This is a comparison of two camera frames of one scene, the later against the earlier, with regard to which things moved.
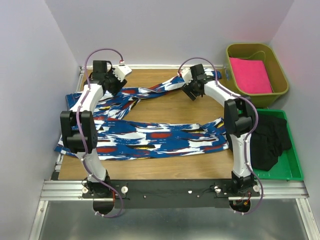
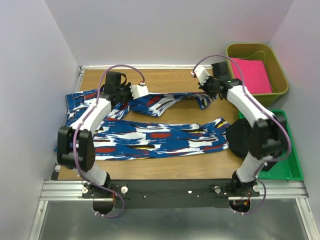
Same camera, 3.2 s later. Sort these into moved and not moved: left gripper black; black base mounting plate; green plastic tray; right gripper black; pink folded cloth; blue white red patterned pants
Moved: blue white red patterned pants; left gripper black; right gripper black
Not moved: black base mounting plate; green plastic tray; pink folded cloth
